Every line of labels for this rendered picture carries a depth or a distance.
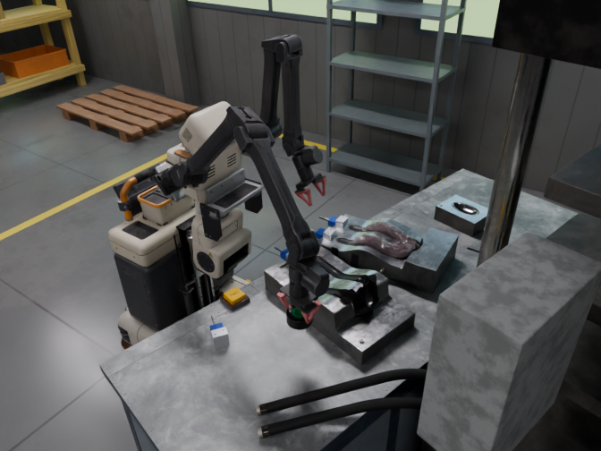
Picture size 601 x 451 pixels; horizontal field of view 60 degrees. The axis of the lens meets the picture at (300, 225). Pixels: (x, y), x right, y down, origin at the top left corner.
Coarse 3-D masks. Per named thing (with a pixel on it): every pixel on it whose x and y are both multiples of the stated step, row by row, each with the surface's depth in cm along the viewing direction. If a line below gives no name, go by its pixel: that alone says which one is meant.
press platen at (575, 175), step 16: (576, 160) 116; (592, 160) 116; (560, 176) 110; (576, 176) 110; (592, 176) 110; (560, 192) 110; (576, 192) 107; (592, 192) 104; (576, 208) 108; (592, 208) 106
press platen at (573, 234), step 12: (576, 216) 143; (588, 216) 143; (564, 228) 138; (576, 228) 138; (588, 228) 138; (600, 228) 137; (552, 240) 134; (564, 240) 133; (576, 240) 133; (588, 240) 133; (600, 240) 133; (588, 252) 129; (600, 252) 129; (600, 288) 117; (600, 300) 114; (588, 312) 115; (600, 312) 113; (600, 324) 114
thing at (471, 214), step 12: (444, 204) 230; (456, 204) 231; (468, 204) 230; (444, 216) 227; (456, 216) 222; (468, 216) 222; (480, 216) 221; (456, 228) 225; (468, 228) 220; (480, 228) 222
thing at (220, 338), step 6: (216, 324) 174; (222, 324) 174; (210, 330) 174; (216, 330) 170; (222, 330) 170; (216, 336) 168; (222, 336) 169; (228, 336) 170; (216, 342) 169; (222, 342) 170; (228, 342) 171; (216, 348) 170
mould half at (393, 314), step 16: (320, 256) 197; (272, 272) 189; (288, 272) 189; (352, 272) 187; (368, 272) 182; (272, 288) 191; (352, 288) 174; (384, 288) 178; (288, 304) 186; (336, 304) 167; (384, 304) 178; (400, 304) 178; (320, 320) 173; (336, 320) 166; (352, 320) 171; (368, 320) 171; (384, 320) 171; (400, 320) 171; (336, 336) 168; (352, 336) 165; (368, 336) 165; (384, 336) 166; (352, 352) 164; (368, 352) 163
